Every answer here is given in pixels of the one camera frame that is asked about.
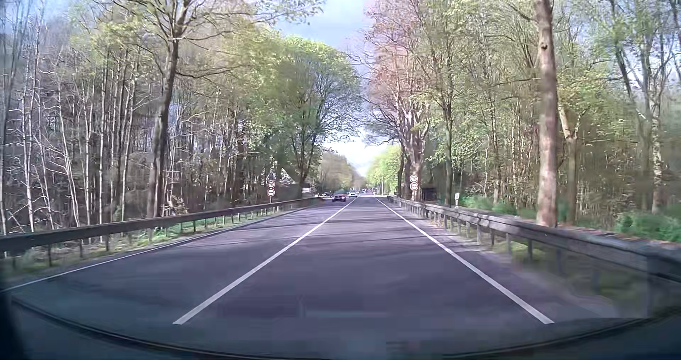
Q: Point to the car's own bonnet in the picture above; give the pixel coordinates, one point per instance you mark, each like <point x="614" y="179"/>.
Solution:
<point x="340" y="338"/>

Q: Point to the grey metal guard rail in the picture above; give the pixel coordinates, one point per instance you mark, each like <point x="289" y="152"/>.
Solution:
<point x="532" y="231"/>
<point x="133" y="225"/>

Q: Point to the dark red car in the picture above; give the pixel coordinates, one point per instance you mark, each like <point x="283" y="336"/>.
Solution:
<point x="339" y="196"/>

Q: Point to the road markings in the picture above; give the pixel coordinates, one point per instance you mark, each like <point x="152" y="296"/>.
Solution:
<point x="250" y="272"/>

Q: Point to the grey asphalt road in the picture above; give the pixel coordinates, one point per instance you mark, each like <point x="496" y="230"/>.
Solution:
<point x="367" y="253"/>

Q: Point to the round road signs on post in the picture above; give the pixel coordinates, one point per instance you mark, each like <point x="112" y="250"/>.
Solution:
<point x="271" y="188"/>
<point x="413" y="182"/>

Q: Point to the wood of tall trees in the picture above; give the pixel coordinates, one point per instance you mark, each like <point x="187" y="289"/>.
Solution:
<point x="532" y="83"/>
<point x="159" y="110"/>

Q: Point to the grass verge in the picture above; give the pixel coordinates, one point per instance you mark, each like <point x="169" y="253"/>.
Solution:
<point x="69" y="252"/>
<point x="574" y="275"/>

